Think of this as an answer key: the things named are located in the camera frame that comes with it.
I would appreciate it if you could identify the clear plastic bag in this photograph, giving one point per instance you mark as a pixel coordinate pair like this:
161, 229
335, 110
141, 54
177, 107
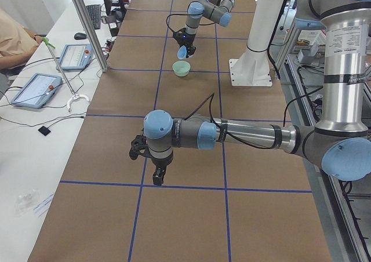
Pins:
30, 201

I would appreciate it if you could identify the light blue plastic cup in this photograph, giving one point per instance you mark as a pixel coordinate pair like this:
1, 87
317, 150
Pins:
182, 52

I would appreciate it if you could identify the aluminium frame post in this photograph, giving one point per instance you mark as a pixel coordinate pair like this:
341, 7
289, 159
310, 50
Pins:
91, 34

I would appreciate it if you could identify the black keyboard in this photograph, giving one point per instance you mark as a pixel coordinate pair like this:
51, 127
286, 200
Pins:
94, 12

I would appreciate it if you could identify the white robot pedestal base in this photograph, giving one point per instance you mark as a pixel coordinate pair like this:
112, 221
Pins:
252, 68

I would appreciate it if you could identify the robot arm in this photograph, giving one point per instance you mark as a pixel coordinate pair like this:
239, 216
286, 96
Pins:
217, 11
229, 164

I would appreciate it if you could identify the black computer mouse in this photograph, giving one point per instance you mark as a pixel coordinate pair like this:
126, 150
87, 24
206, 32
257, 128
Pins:
80, 36

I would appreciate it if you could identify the person in beige shirt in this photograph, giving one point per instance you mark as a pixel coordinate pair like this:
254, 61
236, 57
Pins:
18, 43

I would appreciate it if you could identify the mint green bowl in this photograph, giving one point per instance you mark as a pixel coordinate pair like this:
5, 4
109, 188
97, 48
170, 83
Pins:
181, 68

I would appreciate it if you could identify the far teach pendant tablet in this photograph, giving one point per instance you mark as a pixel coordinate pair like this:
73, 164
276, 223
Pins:
75, 57

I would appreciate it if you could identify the near teach pendant tablet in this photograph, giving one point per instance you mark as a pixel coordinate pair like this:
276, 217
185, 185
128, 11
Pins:
37, 91

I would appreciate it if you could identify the reacher grabber stick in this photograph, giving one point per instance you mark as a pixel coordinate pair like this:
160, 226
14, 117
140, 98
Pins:
75, 96

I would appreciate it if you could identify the small black square pad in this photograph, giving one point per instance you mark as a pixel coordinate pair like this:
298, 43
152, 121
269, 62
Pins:
44, 130

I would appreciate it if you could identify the teach pendant tablet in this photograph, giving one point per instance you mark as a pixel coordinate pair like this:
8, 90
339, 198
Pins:
37, 91
75, 57

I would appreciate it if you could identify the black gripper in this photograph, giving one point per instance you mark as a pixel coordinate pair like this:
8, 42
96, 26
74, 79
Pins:
161, 163
189, 40

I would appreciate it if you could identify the grey power adapter box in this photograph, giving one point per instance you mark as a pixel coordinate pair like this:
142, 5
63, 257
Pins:
307, 56

